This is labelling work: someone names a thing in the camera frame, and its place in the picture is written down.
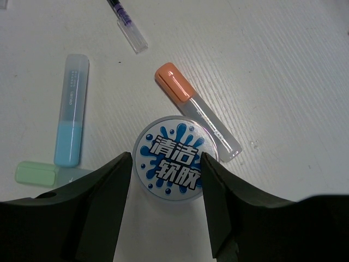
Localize green highlighter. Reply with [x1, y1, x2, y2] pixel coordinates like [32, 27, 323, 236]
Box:
[15, 161, 92, 188]

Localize blue cleaning gel jar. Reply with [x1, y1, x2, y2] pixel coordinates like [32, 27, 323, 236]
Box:
[133, 116, 209, 203]

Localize purple ink gel pen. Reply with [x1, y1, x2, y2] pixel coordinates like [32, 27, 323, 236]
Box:
[108, 0, 148, 54]

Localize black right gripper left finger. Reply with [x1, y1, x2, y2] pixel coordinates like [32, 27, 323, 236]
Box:
[1, 152, 133, 261]

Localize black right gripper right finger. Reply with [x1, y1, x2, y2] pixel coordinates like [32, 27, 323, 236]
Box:
[201, 153, 348, 261]

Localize blue highlighter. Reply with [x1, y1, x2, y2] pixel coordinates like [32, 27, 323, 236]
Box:
[54, 54, 89, 168]

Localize orange cap highlighter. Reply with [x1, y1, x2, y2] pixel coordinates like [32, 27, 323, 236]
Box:
[154, 62, 242, 163]

